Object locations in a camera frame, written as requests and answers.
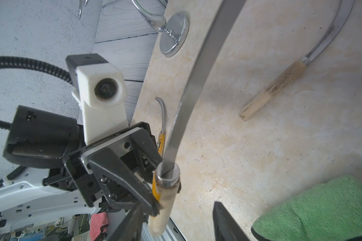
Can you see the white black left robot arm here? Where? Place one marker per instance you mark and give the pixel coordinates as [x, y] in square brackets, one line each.
[25, 201]

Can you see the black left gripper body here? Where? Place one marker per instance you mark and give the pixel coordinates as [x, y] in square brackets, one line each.
[44, 140]

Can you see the chrome glass rack stand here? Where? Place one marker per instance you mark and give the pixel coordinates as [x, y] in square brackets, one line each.
[126, 20]

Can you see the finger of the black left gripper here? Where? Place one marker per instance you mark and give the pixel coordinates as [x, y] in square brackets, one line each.
[113, 176]
[145, 149]

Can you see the green fluffy rag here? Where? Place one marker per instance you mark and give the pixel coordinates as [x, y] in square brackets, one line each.
[327, 212]

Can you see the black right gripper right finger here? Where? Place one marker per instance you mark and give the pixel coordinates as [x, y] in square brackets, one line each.
[225, 227]

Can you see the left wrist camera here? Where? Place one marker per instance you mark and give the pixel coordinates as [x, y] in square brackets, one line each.
[100, 91]

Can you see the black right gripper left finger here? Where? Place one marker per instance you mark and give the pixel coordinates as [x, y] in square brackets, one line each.
[125, 226]

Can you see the sickle with wooden handle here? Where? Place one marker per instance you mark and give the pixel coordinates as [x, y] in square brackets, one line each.
[298, 67]

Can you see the pink cloth beyond table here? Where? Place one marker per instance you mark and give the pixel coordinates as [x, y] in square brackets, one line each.
[98, 227]

